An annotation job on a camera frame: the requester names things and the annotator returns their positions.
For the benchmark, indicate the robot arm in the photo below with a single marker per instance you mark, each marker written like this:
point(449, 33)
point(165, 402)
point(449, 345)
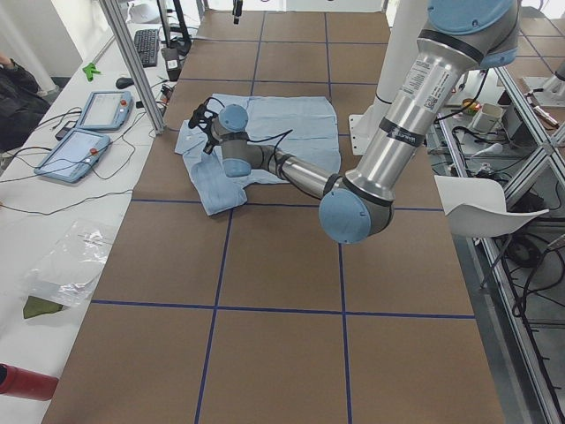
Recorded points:
point(445, 40)

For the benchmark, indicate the blue teach pendant far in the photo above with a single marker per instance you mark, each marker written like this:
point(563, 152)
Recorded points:
point(105, 111)

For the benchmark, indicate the black keyboard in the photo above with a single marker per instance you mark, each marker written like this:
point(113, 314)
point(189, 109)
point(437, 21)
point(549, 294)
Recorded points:
point(147, 43)

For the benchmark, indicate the aluminium frame post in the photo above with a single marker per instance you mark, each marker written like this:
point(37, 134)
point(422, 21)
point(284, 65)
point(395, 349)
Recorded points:
point(114, 17)

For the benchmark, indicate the clear plastic bag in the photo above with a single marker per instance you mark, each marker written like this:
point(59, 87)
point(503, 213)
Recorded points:
point(69, 272)

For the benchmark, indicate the black computer mouse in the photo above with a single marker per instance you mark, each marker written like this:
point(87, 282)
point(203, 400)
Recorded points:
point(123, 82)

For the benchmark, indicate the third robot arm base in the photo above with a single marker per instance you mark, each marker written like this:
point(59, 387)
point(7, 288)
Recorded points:
point(552, 87)

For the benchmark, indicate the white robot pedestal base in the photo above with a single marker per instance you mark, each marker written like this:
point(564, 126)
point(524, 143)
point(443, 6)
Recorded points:
point(402, 50)

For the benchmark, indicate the red bottle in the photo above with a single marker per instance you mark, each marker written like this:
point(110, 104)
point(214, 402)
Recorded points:
point(22, 383)

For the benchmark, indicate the light blue button shirt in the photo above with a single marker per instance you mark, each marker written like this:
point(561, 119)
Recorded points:
point(313, 137)

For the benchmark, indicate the green plastic clamp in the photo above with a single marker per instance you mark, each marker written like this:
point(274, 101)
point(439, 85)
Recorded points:
point(90, 71)

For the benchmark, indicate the person in dark clothes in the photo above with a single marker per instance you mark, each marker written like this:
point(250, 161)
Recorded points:
point(22, 108)

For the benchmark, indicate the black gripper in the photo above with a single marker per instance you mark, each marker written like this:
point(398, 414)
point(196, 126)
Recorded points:
point(237, 9)
point(209, 140)

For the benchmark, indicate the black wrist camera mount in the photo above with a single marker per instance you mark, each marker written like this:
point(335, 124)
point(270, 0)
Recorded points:
point(203, 118)

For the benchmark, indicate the blue teach pendant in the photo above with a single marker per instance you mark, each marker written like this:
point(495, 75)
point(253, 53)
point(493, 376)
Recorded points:
point(105, 111)
point(74, 156)

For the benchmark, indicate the blue teach pendant near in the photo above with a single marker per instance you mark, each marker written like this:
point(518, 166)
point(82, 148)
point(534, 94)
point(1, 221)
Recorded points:
point(74, 156)

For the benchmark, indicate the green cloth piece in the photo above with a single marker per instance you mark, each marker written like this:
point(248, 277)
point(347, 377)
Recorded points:
point(35, 307)

